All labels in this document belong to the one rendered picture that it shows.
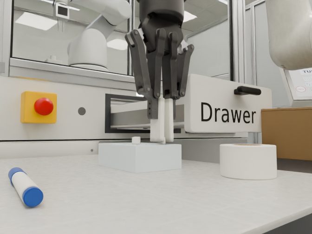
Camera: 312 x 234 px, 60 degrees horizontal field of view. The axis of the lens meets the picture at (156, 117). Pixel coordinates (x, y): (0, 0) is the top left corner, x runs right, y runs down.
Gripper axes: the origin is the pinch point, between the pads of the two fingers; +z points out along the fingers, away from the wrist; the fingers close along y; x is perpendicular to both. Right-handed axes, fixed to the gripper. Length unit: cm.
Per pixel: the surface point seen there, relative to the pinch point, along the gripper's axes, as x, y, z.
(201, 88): 1.5, 10.7, -6.5
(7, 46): 34.2, -18.6, -17.9
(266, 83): 100, 192, -42
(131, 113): 24.0, 8.5, -2.9
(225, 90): 1.7, 18.2, -6.9
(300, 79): 26, 101, -23
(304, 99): 21, 94, -13
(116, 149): 2.3, -7.1, 4.7
